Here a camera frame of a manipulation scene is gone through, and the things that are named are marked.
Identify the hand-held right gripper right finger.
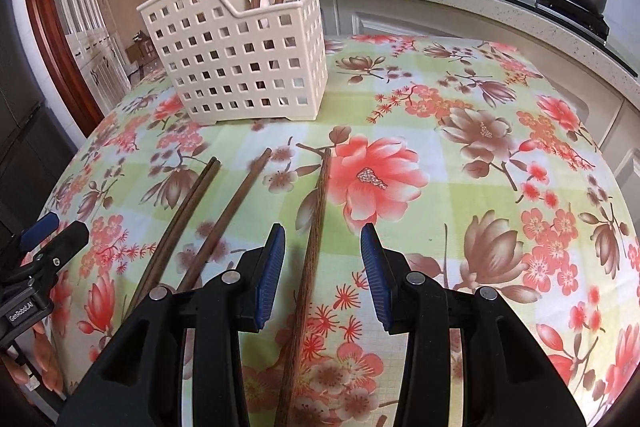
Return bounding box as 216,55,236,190
360,223,587,427

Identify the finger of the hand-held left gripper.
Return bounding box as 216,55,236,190
20,221,91,280
19,211,61,254

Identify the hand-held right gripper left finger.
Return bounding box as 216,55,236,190
57,223,287,427

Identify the white plastic utensil basket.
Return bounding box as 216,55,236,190
136,0,328,125

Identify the person's left hand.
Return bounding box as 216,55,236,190
0,327,68,403

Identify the dark refrigerator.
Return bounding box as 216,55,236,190
0,0,86,233

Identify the floral checked tablecloth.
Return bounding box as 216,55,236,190
42,34,640,427

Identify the white hallway cabinet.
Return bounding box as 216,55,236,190
47,0,133,108

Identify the black glass gas hob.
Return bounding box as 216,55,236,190
320,0,640,78

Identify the red wooden door frame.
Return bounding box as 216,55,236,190
22,0,108,135

